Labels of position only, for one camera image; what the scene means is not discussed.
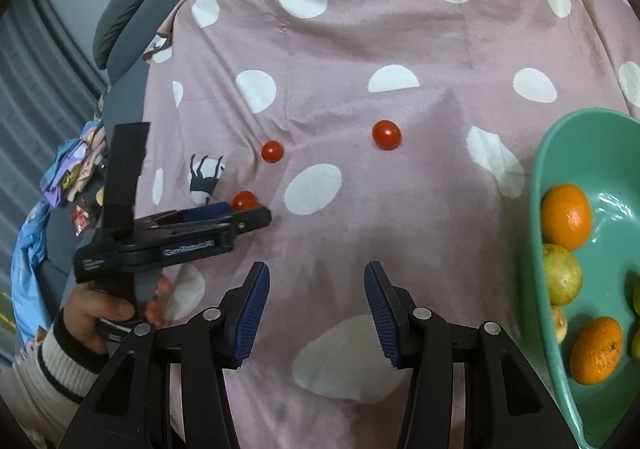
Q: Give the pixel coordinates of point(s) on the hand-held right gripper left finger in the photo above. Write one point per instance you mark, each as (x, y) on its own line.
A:
(252, 314)

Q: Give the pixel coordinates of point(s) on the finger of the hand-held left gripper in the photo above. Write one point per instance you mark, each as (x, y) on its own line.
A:
(205, 211)
(250, 219)

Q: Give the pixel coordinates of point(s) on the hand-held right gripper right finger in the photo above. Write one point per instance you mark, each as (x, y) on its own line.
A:
(382, 314)

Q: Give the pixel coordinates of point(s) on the small yellow fruit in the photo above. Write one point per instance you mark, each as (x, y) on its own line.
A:
(635, 345)
(558, 324)

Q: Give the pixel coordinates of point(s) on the yellow-green round fruit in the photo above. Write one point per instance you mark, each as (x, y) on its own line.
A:
(561, 274)

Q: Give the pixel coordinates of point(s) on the orange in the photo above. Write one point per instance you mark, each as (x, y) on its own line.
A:
(596, 351)
(566, 216)

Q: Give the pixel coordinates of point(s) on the green plastic bowl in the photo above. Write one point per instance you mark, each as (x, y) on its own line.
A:
(600, 169)

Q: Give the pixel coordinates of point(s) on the person's left forearm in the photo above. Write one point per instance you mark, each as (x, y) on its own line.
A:
(45, 374)

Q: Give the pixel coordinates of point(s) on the person's left hand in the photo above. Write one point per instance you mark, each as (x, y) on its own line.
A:
(90, 309)

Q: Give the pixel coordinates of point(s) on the pile of colourful clothes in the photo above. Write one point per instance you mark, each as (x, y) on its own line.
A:
(75, 164)

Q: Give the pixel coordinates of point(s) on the red snack packet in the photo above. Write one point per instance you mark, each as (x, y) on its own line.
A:
(80, 218)

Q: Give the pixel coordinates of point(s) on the grey curtain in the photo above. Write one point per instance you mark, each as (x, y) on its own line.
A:
(35, 79)

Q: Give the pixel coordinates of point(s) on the blue plastic bag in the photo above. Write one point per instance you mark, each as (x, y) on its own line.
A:
(32, 259)

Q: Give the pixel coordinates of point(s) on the grey sofa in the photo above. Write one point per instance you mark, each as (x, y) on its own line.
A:
(135, 14)

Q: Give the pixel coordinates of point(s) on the pink polka dot blanket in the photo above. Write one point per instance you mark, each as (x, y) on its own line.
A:
(400, 54)

